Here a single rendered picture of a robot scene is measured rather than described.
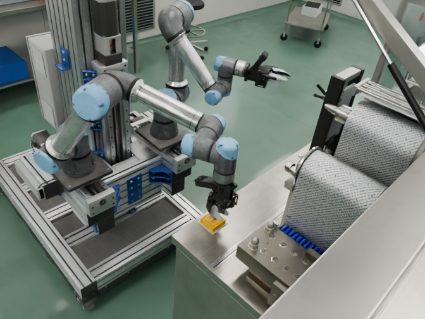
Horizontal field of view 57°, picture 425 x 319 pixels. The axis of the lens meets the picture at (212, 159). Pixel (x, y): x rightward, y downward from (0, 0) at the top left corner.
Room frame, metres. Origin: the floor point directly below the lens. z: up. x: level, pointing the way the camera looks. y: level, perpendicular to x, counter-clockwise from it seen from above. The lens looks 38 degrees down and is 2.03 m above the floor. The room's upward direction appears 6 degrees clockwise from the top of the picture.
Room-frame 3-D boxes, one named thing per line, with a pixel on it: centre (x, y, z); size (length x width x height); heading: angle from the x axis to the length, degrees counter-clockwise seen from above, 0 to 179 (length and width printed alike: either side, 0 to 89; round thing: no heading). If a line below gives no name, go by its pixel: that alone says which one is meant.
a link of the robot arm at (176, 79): (1.87, 0.23, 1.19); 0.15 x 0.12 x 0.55; 163
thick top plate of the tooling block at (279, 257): (0.77, -0.32, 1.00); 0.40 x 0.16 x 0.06; 49
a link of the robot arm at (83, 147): (1.37, 0.61, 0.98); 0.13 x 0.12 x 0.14; 163
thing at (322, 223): (0.89, -0.36, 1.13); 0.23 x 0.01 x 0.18; 49
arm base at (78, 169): (1.38, 0.61, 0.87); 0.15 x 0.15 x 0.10
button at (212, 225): (1.05, -0.03, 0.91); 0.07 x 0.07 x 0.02; 49
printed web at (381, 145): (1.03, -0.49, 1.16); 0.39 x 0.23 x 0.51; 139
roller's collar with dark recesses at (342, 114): (1.22, -0.45, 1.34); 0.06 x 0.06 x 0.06; 49
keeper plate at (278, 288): (0.69, -0.27, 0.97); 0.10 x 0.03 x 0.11; 49
